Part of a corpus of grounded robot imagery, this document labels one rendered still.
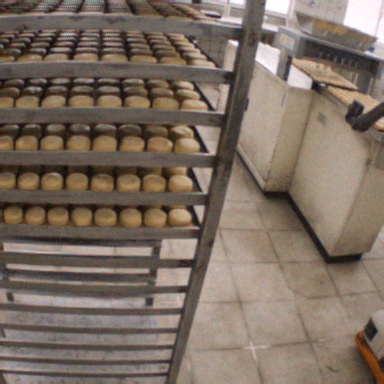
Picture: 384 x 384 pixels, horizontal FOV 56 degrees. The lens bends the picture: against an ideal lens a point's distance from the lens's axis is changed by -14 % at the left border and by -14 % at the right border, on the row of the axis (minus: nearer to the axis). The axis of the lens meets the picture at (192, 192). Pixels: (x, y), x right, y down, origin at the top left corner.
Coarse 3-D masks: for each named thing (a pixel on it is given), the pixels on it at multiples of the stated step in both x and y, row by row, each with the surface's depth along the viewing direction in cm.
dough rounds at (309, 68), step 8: (296, 64) 259; (304, 64) 268; (312, 64) 276; (320, 64) 286; (304, 72) 249; (312, 72) 249; (320, 72) 259; (328, 72) 263; (320, 80) 234; (328, 80) 242; (336, 80) 245; (344, 80) 253; (352, 88) 243
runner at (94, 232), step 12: (0, 228) 80; (12, 228) 81; (24, 228) 82; (36, 228) 82; (48, 228) 83; (60, 228) 84; (72, 228) 84; (84, 228) 85; (96, 228) 86; (108, 228) 86; (120, 228) 87; (132, 228) 88; (144, 228) 88; (156, 228) 89; (168, 228) 90; (180, 228) 90; (192, 228) 91
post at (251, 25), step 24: (264, 0) 63; (240, 48) 68; (240, 72) 70; (240, 96) 73; (240, 120) 76; (216, 168) 81; (216, 192) 83; (216, 216) 87; (192, 264) 96; (192, 288) 98; (192, 312) 103
